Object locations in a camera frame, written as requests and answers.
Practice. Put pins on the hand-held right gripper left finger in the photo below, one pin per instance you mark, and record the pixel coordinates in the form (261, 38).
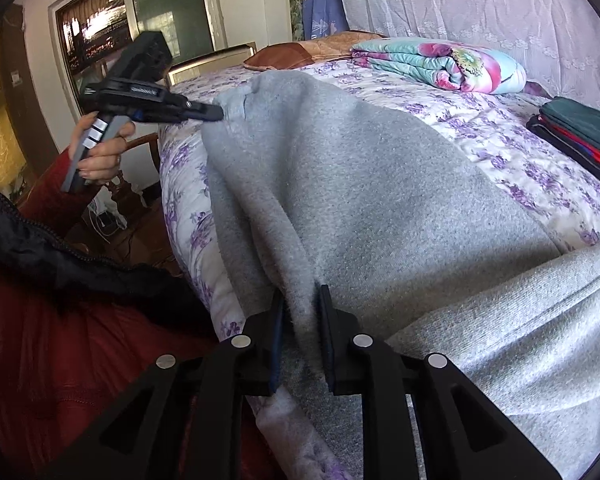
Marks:
(276, 340)

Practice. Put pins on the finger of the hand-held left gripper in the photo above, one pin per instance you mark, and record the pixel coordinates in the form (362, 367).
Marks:
(207, 111)

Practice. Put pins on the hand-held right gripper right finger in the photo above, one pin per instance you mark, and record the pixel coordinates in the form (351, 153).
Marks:
(327, 340)

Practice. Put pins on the grey sweatshirt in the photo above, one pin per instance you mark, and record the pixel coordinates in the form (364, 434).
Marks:
(380, 185)

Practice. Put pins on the person's left forearm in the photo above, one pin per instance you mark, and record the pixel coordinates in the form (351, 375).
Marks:
(50, 200)

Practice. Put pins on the person's left hand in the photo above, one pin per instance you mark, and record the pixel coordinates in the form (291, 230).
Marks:
(105, 160)

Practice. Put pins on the golden bed headboard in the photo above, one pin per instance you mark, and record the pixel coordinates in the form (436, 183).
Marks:
(200, 62)

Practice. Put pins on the brown pillow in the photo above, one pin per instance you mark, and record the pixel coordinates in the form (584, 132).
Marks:
(280, 55)

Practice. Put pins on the window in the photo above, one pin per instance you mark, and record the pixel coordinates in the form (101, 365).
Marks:
(170, 5)

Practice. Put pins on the wooden chair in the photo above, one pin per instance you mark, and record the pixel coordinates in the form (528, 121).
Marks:
(130, 195)

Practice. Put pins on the blue curtain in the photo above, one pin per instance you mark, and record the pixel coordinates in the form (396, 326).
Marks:
(320, 0)

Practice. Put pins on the person's red jacket torso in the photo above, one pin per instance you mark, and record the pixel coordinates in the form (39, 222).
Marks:
(55, 360)

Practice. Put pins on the turquoise pink floral folded quilt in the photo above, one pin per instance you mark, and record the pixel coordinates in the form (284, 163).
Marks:
(430, 65)

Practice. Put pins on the purple floral bedsheet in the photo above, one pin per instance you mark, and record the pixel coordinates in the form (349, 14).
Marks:
(505, 150)

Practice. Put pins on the white lace cover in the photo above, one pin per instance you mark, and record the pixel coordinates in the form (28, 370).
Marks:
(480, 10)

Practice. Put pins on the black folded white-striped garment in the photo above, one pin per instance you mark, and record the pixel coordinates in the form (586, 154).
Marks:
(570, 155)

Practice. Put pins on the dark green folded garment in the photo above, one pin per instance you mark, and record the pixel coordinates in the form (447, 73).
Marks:
(585, 120)

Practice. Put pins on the wall poster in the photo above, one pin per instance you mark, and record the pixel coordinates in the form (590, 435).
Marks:
(296, 10)

